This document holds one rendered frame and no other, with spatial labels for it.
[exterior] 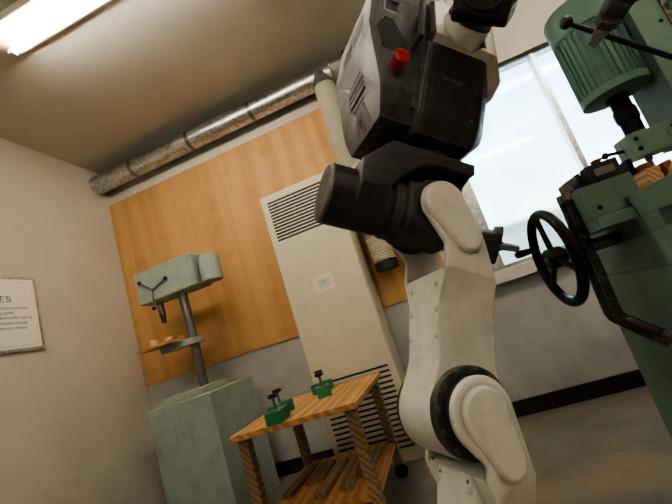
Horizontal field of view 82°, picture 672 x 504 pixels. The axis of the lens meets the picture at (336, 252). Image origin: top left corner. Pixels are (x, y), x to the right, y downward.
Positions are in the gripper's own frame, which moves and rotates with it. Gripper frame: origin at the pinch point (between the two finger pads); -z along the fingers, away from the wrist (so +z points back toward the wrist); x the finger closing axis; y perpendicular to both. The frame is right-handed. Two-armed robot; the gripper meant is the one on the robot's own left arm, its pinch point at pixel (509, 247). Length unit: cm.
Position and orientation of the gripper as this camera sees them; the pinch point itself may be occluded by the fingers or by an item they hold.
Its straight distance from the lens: 133.7
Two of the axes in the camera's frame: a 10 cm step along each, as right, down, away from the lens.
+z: -9.6, -1.8, 2.1
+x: 0.9, -9.3, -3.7
